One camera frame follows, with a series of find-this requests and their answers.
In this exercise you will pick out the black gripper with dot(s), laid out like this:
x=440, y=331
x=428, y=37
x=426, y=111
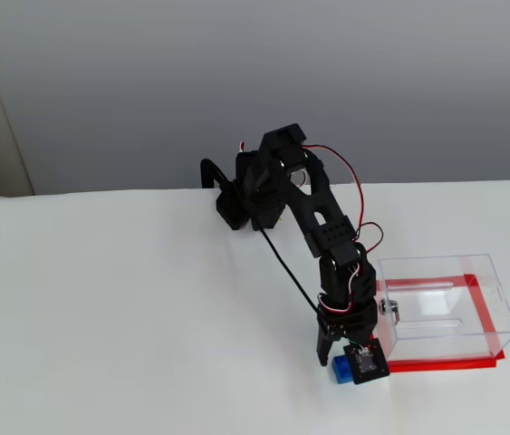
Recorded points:
x=351, y=325

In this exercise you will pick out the blue lego brick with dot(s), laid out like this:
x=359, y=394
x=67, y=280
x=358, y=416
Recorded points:
x=340, y=371

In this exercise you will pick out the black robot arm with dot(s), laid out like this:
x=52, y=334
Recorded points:
x=322, y=213

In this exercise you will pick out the transparent plastic box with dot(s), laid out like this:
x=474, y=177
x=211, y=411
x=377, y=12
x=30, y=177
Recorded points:
x=449, y=299

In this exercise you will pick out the silver lock cylinder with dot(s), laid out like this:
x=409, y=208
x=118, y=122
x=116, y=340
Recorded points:
x=390, y=310

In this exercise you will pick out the black table clamp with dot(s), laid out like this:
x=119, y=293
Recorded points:
x=211, y=168

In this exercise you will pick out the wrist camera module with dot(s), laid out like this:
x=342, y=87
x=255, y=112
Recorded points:
x=368, y=362

